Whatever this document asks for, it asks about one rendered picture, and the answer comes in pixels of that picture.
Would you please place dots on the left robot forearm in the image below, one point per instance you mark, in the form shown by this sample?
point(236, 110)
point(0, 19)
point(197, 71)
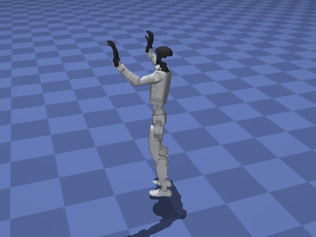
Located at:
point(126, 73)

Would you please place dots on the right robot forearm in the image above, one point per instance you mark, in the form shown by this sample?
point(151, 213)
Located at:
point(151, 56)

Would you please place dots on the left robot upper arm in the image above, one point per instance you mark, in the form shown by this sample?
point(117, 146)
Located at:
point(152, 78)

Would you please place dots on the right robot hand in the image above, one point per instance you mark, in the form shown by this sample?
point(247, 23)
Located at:
point(150, 40)

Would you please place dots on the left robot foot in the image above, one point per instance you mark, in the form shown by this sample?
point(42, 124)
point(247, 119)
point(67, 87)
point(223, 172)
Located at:
point(159, 193)

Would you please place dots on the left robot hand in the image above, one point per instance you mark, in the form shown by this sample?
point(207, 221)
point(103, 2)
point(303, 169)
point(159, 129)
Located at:
point(115, 52)

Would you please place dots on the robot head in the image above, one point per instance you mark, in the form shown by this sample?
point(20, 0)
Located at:
point(163, 51)

